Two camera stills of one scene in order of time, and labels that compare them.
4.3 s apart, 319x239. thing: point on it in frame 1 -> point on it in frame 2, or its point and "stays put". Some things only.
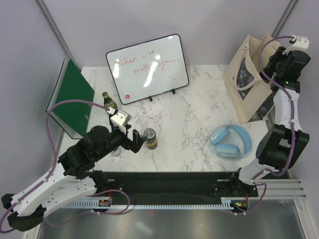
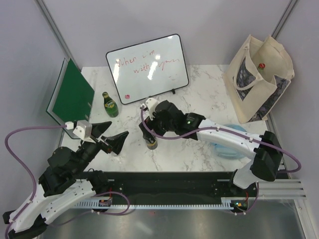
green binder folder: [73, 117] stays put
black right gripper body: [276, 62] -> [157, 122]
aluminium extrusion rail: [280, 189] stays put
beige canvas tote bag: [248, 90] stays put
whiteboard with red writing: [148, 68] stays put
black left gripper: [135, 145] -> [116, 142]
